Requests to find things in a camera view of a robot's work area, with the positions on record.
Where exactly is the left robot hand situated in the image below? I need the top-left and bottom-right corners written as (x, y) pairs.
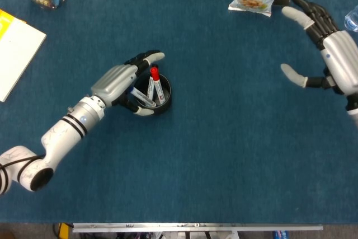
top-left (91, 49), bottom-right (166, 117)

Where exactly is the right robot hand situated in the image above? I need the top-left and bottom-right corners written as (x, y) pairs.
top-left (280, 0), bottom-right (358, 97)

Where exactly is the blue cap marker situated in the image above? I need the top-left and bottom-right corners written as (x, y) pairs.
top-left (128, 86), bottom-right (157, 107)

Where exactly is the black mesh pen holder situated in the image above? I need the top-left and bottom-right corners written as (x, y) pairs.
top-left (123, 73), bottom-right (173, 116)

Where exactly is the red cap marker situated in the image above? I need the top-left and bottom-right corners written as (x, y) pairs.
top-left (149, 67), bottom-right (166, 102)

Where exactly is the clear plastic water bottle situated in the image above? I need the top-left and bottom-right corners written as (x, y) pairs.
top-left (343, 5), bottom-right (358, 32)

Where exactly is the white notebook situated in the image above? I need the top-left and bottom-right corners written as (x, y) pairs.
top-left (0, 8), bottom-right (47, 102)

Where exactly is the blue felt table mat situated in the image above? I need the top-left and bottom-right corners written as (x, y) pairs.
top-left (0, 0), bottom-right (358, 224)

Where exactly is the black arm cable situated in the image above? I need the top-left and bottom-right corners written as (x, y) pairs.
top-left (0, 153), bottom-right (45, 178)

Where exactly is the aluminium table rail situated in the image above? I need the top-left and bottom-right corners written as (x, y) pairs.
top-left (72, 222), bottom-right (324, 233)

